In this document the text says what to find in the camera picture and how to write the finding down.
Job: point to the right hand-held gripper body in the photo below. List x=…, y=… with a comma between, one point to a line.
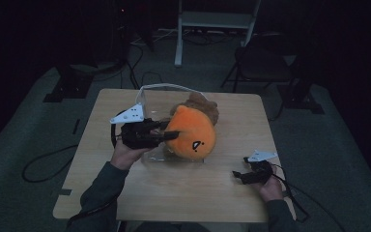
x=261, y=172

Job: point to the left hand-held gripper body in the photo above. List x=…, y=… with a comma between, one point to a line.
x=135, y=135

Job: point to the orange plush toy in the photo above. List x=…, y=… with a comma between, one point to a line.
x=190, y=132

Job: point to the clear plastic bag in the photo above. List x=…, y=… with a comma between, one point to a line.
x=154, y=100

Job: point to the brown teddy bear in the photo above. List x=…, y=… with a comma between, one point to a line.
x=203, y=103

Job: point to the person's right hand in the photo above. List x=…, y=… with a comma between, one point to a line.
x=272, y=190

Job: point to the person's left hand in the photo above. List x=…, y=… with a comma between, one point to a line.
x=124, y=156

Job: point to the small black floor object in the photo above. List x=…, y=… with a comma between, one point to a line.
x=76, y=126

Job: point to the black stand base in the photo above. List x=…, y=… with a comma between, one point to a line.
x=302, y=100
x=67, y=88

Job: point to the grey tape strip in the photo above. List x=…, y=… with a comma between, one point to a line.
x=62, y=192

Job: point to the black folding chair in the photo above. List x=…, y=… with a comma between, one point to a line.
x=264, y=61

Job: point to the white metal stand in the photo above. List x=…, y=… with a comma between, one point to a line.
x=219, y=19

